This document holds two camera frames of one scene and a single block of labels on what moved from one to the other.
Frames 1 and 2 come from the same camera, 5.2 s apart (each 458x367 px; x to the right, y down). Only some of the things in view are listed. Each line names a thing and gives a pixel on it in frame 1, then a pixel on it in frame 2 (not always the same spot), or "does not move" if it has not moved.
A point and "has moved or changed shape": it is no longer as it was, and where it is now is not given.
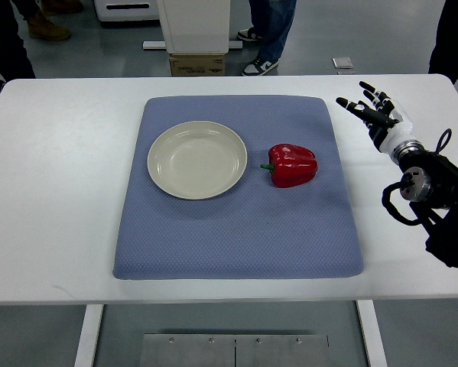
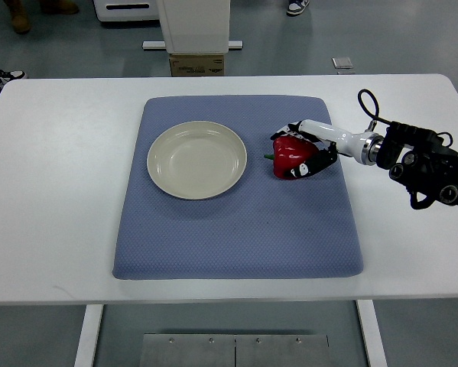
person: (271, 21) → (297, 7)
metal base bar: (162, 44) does not move
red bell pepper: (290, 165) has moved or changed shape
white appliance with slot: (127, 10) does not move
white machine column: (196, 27) does not move
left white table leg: (85, 355) does not move
